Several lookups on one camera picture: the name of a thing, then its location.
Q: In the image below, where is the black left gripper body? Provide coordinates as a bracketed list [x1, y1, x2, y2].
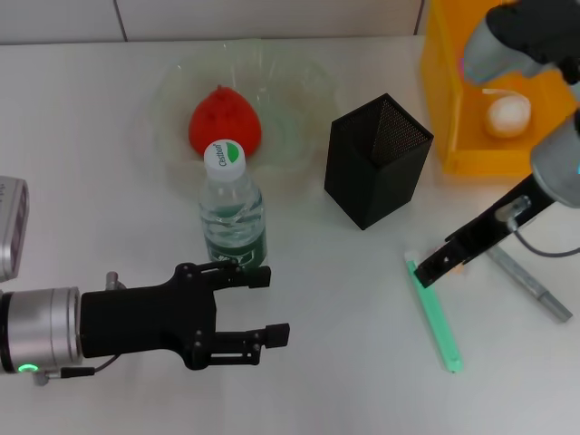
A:
[79, 262, 219, 371]

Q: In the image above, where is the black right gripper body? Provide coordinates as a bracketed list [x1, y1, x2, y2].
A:
[445, 173, 559, 263]

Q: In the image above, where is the grey silver pen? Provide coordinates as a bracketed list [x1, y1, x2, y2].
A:
[487, 244, 574, 324]

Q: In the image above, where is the clear green-label water bottle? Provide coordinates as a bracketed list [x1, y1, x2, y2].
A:
[198, 140, 268, 276]

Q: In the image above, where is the white paper ball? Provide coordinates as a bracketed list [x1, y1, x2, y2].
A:
[483, 92, 534, 139]

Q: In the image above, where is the black mesh pen holder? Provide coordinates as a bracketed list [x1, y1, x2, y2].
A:
[324, 92, 435, 231]

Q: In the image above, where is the red-orange toy fruit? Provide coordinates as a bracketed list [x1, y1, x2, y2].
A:
[188, 84, 263, 160]

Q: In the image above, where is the clear wavy fruit plate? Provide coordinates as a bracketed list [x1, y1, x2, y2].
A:
[149, 39, 339, 185]

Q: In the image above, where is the yellow plastic bin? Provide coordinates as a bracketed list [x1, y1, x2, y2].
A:
[419, 0, 580, 177]

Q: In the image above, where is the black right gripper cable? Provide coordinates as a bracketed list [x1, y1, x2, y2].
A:
[495, 195, 580, 260]

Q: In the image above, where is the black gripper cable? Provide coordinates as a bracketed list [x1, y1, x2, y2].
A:
[34, 353, 123, 386]
[495, 195, 580, 260]

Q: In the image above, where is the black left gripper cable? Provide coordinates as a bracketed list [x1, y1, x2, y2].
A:
[34, 353, 123, 386]

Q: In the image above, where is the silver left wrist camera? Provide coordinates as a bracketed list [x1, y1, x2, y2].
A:
[0, 176, 31, 283]

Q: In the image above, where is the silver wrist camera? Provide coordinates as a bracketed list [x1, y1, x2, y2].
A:
[0, 176, 31, 283]
[461, 0, 580, 101]

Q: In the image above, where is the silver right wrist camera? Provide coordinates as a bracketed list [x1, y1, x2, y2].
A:
[461, 0, 580, 101]

